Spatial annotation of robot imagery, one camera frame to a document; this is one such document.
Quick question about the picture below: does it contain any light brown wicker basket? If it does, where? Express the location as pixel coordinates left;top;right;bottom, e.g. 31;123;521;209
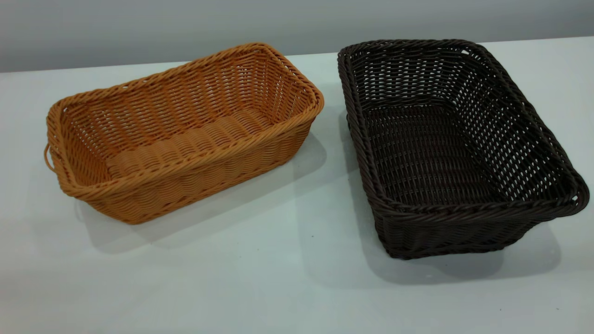
44;42;324;225

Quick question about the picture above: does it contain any dark brown wicker basket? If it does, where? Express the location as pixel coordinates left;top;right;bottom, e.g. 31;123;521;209
337;39;590;260

